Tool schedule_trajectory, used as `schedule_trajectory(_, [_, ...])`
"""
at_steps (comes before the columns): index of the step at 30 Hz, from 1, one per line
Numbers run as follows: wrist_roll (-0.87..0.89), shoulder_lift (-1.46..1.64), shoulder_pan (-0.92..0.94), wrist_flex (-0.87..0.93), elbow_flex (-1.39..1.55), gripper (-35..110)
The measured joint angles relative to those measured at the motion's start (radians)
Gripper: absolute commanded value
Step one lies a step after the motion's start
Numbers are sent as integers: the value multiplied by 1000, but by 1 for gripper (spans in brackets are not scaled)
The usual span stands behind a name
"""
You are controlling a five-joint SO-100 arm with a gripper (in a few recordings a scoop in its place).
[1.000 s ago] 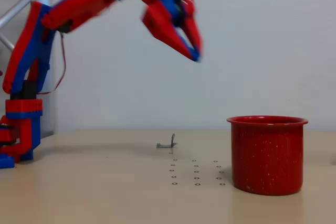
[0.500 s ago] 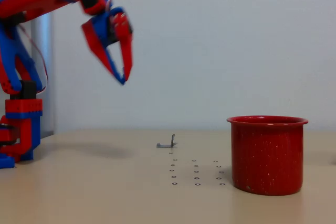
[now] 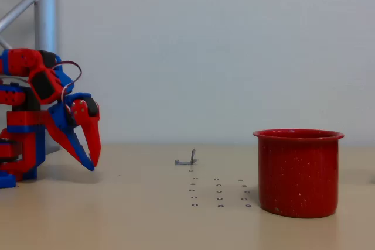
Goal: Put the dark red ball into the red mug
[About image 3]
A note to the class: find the red blue gripper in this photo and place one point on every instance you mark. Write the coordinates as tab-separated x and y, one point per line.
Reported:
79	111

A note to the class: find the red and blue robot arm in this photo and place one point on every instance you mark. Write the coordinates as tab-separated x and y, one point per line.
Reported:
22	121

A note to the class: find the red enamel mug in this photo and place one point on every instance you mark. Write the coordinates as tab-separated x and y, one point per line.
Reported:
298	174

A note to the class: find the small grey bent bracket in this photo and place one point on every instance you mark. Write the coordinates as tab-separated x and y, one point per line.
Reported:
184	162

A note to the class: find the silver metal tube frame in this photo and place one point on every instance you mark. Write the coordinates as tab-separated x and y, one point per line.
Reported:
46	13

